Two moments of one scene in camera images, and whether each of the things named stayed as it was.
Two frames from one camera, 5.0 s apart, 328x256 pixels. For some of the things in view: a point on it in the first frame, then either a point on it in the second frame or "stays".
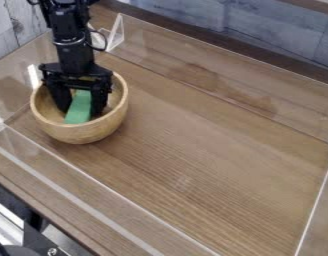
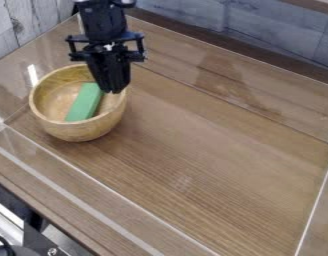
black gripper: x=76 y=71 -> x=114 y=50
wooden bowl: x=49 y=116 stays
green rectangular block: x=80 y=107 stays
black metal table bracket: x=48 y=241 stays
